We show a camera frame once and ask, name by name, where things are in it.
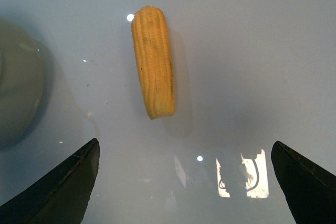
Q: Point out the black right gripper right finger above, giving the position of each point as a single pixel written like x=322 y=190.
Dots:
x=308 y=188

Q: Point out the beige electric cooking pot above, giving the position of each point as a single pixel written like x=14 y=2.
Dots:
x=22 y=81

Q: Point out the yellow corn cob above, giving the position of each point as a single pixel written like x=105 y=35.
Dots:
x=154 y=61

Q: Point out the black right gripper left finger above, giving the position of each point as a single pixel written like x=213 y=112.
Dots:
x=62 y=195

